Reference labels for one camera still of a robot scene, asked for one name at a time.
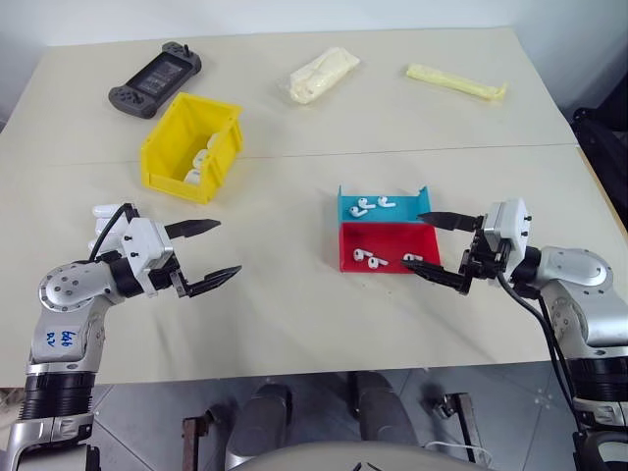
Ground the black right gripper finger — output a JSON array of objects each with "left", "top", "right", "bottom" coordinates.
[
  {"left": 416, "top": 210, "right": 480, "bottom": 233},
  {"left": 400, "top": 259, "right": 467, "bottom": 295}
]

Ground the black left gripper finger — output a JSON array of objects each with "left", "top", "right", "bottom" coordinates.
[
  {"left": 165, "top": 218, "right": 223, "bottom": 241},
  {"left": 187, "top": 265, "right": 243, "bottom": 298}
]

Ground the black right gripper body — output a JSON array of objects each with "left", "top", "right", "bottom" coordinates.
[{"left": 457, "top": 214, "right": 512, "bottom": 296}]

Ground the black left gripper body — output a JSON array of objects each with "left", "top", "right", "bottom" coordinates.
[{"left": 146, "top": 247, "right": 193, "bottom": 300}]

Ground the yellow plastic bin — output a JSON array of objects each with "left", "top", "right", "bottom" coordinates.
[{"left": 140, "top": 91, "right": 245, "bottom": 207}]

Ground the blue plastic tray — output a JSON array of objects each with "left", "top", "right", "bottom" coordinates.
[{"left": 336, "top": 184, "right": 433, "bottom": 227}]

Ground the red plastic tray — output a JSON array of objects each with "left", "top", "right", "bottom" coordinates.
[{"left": 338, "top": 221, "right": 444, "bottom": 274}]

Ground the long pale yellow packet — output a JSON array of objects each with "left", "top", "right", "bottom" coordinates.
[{"left": 405, "top": 63, "right": 509, "bottom": 104}]

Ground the grey rounded shape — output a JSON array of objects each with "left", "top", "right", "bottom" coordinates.
[{"left": 353, "top": 371, "right": 419, "bottom": 445}]

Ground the grey handheld game console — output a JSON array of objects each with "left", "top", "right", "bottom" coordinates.
[{"left": 107, "top": 41, "right": 203, "bottom": 120}]

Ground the black chair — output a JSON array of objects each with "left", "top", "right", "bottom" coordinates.
[{"left": 571, "top": 105, "right": 628, "bottom": 241}]

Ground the clear bag of cream contents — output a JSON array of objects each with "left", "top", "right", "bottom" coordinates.
[{"left": 277, "top": 46, "right": 362, "bottom": 106}]

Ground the crumpled beige cloth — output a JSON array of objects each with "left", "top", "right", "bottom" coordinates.
[{"left": 0, "top": 387, "right": 24, "bottom": 421}]

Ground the beige rounded surface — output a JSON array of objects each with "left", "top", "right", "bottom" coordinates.
[{"left": 224, "top": 438, "right": 493, "bottom": 471}]

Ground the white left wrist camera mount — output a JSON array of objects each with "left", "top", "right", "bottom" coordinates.
[{"left": 119, "top": 217, "right": 176, "bottom": 297}]

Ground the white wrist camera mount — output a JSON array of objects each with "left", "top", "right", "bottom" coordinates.
[
  {"left": 119, "top": 217, "right": 176, "bottom": 297},
  {"left": 482, "top": 196, "right": 534, "bottom": 269}
]

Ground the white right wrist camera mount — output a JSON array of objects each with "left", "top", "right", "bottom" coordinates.
[{"left": 482, "top": 196, "right": 534, "bottom": 269}]

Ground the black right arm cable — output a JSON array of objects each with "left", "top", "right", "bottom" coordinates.
[{"left": 496, "top": 274, "right": 590, "bottom": 443}]

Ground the brown metal frame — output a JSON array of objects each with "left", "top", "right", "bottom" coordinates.
[
  {"left": 182, "top": 410, "right": 218, "bottom": 471},
  {"left": 434, "top": 392, "right": 485, "bottom": 465}
]

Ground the thin white cable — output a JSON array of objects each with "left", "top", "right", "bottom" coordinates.
[{"left": 423, "top": 441, "right": 493, "bottom": 465}]

